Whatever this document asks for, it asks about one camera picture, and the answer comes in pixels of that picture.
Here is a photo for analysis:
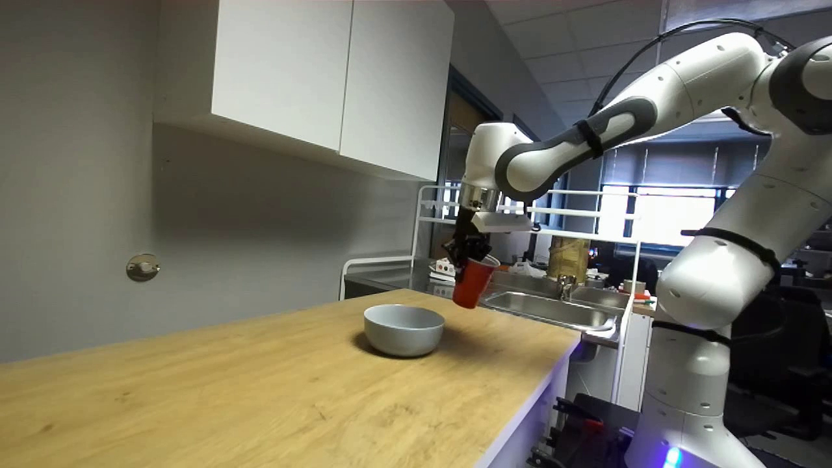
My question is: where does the black and red base equipment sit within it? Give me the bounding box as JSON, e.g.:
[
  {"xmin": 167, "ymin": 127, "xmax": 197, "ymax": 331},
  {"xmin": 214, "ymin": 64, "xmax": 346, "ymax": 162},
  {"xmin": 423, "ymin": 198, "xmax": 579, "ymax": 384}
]
[{"xmin": 527, "ymin": 393, "xmax": 645, "ymax": 468}]

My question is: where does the white wall cabinet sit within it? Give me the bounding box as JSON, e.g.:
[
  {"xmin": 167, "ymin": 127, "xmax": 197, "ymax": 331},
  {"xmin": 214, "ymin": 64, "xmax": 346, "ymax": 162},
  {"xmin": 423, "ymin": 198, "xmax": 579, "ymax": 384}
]
[{"xmin": 153, "ymin": 0, "xmax": 458, "ymax": 185}]

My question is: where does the brown paper bag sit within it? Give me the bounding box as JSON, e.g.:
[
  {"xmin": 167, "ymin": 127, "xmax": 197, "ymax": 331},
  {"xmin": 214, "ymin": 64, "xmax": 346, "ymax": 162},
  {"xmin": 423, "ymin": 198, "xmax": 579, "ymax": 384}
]
[{"xmin": 546, "ymin": 236, "xmax": 592, "ymax": 286}]

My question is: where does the stainless steel sink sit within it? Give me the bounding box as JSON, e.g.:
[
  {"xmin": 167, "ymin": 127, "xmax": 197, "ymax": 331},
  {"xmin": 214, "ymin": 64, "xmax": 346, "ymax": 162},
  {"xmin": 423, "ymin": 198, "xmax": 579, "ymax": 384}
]
[{"xmin": 479, "ymin": 288, "xmax": 624, "ymax": 341}]

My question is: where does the gray bowl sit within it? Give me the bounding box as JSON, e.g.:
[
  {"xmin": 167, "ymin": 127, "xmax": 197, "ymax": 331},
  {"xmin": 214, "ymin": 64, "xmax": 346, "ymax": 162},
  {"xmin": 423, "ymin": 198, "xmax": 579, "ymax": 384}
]
[{"xmin": 362, "ymin": 301, "xmax": 446, "ymax": 358}]

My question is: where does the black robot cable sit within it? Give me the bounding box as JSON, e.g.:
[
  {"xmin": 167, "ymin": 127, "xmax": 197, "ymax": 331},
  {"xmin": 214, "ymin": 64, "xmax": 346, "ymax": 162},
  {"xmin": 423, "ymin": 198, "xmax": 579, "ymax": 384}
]
[{"xmin": 571, "ymin": 17, "xmax": 787, "ymax": 162}]

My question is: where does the round metal wall knob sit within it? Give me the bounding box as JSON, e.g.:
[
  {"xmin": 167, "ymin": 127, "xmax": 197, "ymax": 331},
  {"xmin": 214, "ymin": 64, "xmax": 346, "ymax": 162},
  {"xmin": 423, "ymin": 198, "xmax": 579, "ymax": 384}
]
[{"xmin": 125, "ymin": 249, "xmax": 163, "ymax": 286}]

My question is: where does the black office chair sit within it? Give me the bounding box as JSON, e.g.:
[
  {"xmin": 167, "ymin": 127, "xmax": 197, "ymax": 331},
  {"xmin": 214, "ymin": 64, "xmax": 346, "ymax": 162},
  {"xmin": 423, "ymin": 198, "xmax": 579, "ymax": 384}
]
[{"xmin": 726, "ymin": 284, "xmax": 832, "ymax": 442}]

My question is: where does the red plastic cup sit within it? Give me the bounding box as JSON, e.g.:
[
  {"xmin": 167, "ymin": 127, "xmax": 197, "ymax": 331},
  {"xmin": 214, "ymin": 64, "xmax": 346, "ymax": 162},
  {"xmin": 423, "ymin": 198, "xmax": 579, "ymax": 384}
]
[{"xmin": 449, "ymin": 254, "xmax": 498, "ymax": 311}]

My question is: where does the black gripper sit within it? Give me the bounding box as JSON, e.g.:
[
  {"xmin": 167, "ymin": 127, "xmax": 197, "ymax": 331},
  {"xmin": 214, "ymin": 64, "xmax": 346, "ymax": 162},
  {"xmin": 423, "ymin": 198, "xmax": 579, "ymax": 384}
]
[{"xmin": 442, "ymin": 205, "xmax": 506, "ymax": 273}]

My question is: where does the window with blinds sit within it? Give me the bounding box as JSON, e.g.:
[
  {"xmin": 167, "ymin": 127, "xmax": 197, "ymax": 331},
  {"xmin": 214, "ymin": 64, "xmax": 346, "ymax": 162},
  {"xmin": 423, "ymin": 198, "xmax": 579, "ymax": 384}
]
[{"xmin": 553, "ymin": 138, "xmax": 778, "ymax": 249}]

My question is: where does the dark framed door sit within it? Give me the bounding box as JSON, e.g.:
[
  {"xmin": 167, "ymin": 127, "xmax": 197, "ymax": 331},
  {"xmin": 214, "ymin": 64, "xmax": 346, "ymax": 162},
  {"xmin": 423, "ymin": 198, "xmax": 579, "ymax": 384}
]
[{"xmin": 439, "ymin": 64, "xmax": 506, "ymax": 190}]

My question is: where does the white base cabinet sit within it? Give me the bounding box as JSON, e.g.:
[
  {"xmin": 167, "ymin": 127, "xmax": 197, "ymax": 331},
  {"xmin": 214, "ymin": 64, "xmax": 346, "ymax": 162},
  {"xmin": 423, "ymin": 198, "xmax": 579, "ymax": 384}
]
[{"xmin": 476, "ymin": 336, "xmax": 582, "ymax": 468}]

